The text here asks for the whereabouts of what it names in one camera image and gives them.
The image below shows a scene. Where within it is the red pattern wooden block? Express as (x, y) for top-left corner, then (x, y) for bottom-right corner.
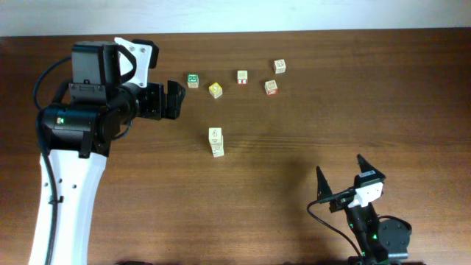
(237, 70), (248, 85)

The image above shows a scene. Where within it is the leaf picture wooden block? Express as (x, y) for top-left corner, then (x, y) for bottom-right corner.
(208, 127), (224, 158)

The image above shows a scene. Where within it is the yellow wooden block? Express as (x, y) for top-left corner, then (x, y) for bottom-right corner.
(208, 82), (223, 99)

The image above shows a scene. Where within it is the red picture wooden block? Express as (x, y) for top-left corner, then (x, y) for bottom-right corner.
(264, 80), (278, 96)

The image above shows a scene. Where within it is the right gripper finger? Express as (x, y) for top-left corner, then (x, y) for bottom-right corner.
(316, 166), (333, 203)
(357, 154), (376, 176)

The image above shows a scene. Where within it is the green letter R block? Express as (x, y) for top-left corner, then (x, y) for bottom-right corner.
(187, 74), (199, 88)

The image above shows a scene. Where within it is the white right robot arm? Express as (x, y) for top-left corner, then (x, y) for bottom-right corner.
(307, 155), (412, 265)

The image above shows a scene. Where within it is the brown picture wooden block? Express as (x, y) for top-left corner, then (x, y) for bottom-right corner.
(273, 59), (286, 74)

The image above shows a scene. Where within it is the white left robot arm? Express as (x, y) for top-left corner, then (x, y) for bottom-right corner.
(29, 38), (185, 264)

